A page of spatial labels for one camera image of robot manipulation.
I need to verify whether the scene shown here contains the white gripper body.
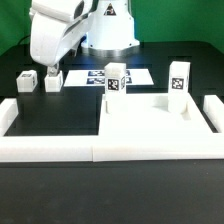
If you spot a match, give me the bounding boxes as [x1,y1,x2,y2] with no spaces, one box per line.
[30,6,91,66]

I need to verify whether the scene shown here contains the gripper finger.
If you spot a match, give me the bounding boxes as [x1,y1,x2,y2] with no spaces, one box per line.
[47,64,60,77]

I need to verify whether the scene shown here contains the white square tabletop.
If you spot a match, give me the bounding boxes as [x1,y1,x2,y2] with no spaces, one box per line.
[98,93,211,137]

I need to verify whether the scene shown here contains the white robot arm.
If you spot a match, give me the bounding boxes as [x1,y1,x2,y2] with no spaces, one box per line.
[29,0,140,76]

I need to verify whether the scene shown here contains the white sheet with AprilTags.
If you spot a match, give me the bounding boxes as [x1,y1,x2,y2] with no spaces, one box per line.
[64,69,154,87]

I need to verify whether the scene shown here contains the white U-shaped obstacle fence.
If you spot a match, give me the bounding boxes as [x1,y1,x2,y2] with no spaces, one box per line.
[0,98,224,162]

